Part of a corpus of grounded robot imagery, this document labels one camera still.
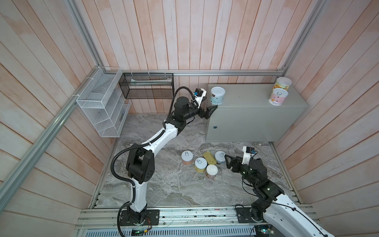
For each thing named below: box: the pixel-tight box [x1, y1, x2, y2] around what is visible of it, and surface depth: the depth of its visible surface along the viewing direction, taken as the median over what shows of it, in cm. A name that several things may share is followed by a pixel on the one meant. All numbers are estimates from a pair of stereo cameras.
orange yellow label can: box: [270, 76, 293, 95], surface depth 79 cm
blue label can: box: [214, 150, 227, 164], surface depth 92 cm
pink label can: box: [267, 87, 289, 107], surface depth 76 cm
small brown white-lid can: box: [206, 164, 219, 180], surface depth 85 cm
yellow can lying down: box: [203, 151, 217, 165], surface depth 92 cm
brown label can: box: [181, 150, 194, 166], surface depth 92 cm
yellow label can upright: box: [194, 157, 208, 173], surface depth 89 cm
